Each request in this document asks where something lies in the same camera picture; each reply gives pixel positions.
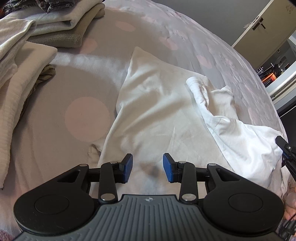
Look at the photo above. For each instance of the white ribbed folded garment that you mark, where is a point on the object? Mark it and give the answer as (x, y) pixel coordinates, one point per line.
(23, 88)

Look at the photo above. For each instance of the dark floral folded garment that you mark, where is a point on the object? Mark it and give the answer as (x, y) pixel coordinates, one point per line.
(53, 4)

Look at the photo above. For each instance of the white t-shirt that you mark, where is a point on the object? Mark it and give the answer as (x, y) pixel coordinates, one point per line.
(150, 111)

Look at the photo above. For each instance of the olive striped garment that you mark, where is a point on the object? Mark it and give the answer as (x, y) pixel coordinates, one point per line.
(47, 74)

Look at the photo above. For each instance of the beige fleece folded garment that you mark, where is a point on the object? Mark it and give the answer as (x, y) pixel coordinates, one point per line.
(64, 38)

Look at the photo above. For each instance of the orange lit shelf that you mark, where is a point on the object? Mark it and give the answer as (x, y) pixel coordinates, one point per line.
(268, 77)

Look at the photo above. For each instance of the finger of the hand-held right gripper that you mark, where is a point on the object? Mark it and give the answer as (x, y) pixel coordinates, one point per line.
(286, 148)

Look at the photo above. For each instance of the grey folded sweatshirt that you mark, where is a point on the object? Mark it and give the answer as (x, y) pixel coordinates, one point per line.
(57, 21)

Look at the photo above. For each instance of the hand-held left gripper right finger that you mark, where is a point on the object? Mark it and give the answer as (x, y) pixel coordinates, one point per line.
(167, 169)

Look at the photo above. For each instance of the cream door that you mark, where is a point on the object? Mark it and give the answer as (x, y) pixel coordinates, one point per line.
(261, 34)

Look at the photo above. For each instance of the person's right hand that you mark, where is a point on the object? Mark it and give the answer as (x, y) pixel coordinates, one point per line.
(291, 207)

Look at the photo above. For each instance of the light grey heather garment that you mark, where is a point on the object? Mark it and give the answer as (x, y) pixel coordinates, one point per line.
(13, 46)

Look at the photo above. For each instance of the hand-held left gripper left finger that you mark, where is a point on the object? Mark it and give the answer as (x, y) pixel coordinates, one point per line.
(128, 168)

